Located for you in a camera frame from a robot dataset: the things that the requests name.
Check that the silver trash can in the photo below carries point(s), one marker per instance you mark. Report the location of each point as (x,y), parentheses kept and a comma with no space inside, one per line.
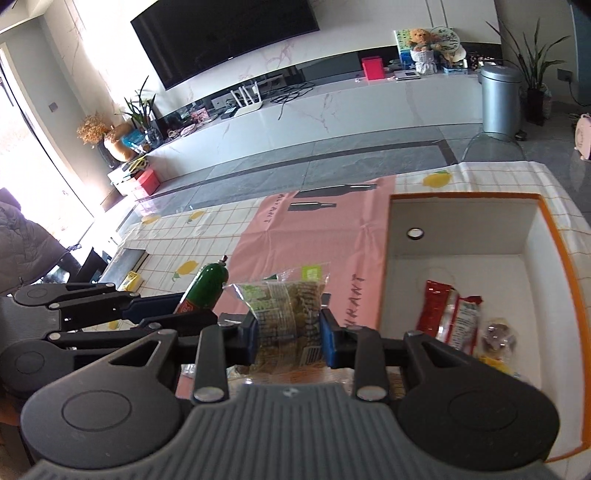
(501,99)

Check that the yellow small box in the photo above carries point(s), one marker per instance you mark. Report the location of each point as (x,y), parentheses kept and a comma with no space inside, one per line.
(131,283)

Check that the potted long-leaf plant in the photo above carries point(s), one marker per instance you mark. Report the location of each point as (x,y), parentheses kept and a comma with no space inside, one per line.
(532,58)

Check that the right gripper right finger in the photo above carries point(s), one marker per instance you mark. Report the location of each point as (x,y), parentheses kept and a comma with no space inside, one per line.
(360,349)

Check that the yellow chips bag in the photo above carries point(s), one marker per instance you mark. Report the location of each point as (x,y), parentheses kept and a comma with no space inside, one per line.
(503,367)

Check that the red snack packet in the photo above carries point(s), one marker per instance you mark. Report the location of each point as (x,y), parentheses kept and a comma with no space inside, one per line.
(449,317)

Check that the lemon checkered tablecloth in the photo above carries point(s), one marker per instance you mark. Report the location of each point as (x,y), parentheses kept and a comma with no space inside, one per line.
(178,244)

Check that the dark flat book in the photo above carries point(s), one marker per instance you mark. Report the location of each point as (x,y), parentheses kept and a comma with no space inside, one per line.
(124,261)

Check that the green-label clear snack bag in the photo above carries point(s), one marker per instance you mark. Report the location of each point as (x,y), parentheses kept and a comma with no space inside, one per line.
(286,307)

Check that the brown plush toy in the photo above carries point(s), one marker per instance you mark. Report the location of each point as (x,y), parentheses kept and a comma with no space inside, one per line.
(113,142)

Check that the dried orange flowers vase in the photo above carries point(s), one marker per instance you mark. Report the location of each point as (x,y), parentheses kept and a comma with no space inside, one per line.
(93,131)

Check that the black wall television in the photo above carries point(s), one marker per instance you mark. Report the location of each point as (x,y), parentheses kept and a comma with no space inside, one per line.
(185,38)

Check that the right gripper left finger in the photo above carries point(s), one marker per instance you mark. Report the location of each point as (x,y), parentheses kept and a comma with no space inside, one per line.
(219,348)

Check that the teddy bear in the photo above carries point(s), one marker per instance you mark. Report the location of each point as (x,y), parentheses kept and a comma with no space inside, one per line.
(423,48)

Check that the orange cardboard box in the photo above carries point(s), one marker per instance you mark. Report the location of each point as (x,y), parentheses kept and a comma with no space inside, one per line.
(506,249)

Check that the pink bottle-print mat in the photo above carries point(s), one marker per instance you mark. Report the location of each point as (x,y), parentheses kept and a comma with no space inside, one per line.
(348,230)

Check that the small green plant vase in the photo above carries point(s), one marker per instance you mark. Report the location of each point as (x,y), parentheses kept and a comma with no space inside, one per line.
(140,110)

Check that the white tv console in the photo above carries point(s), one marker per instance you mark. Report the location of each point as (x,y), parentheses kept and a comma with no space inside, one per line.
(390,126)

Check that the green sausage stick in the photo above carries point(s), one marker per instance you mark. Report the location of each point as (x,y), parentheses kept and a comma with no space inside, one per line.
(206,288)

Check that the red white storage box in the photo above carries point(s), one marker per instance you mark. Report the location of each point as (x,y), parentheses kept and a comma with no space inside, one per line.
(135,179)

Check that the white wifi router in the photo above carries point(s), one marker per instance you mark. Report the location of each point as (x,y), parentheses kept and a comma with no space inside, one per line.
(247,98)

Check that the red box on console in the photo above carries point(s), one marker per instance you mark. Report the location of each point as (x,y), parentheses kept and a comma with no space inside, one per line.
(373,68)

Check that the pink small heater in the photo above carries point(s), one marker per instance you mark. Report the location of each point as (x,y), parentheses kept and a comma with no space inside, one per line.
(583,137)

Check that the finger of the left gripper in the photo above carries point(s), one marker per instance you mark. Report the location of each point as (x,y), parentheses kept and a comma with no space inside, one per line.
(80,305)
(186,324)

